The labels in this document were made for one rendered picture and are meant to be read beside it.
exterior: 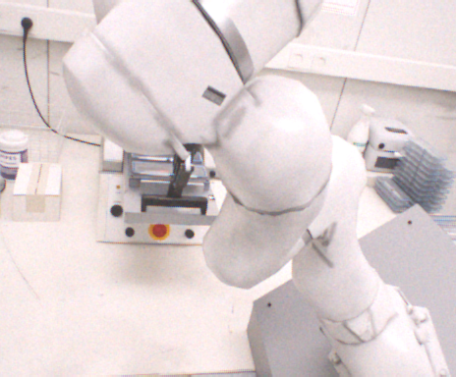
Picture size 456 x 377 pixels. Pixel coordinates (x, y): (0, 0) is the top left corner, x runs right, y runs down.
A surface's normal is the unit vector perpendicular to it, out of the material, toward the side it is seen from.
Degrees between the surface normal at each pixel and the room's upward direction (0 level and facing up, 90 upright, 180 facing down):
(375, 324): 60
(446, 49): 90
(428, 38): 90
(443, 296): 44
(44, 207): 89
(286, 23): 91
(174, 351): 0
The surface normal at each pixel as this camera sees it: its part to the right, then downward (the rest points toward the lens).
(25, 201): 0.22, 0.48
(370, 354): -0.44, -0.18
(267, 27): 0.53, 0.43
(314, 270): -0.76, -0.21
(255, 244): -0.27, 0.78
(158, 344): 0.18, -0.86
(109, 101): 0.02, 0.28
